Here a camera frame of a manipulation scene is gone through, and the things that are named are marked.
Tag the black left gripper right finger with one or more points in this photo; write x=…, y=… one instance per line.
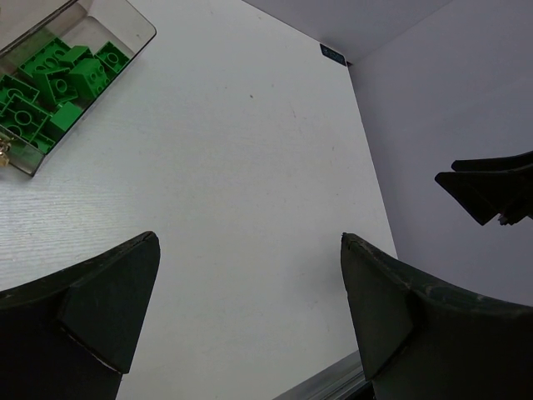
x=420, y=337

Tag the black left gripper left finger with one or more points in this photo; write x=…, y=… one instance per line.
x=73, y=334

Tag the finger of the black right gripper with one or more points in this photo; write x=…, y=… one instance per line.
x=493, y=164
x=506, y=196

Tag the green 2x4 lego plate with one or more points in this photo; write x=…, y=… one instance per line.
x=28, y=121

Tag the green upturned 2x2 lego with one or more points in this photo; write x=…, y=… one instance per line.
x=63, y=119

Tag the green upturned 2x3 lego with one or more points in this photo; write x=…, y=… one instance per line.
x=10, y=86

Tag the green 2x4 lego brick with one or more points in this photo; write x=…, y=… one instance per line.
x=46, y=58

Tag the blue right corner label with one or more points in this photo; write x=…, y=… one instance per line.
x=333, y=55

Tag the clear three-compartment organizer tray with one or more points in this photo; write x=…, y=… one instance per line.
x=26, y=26

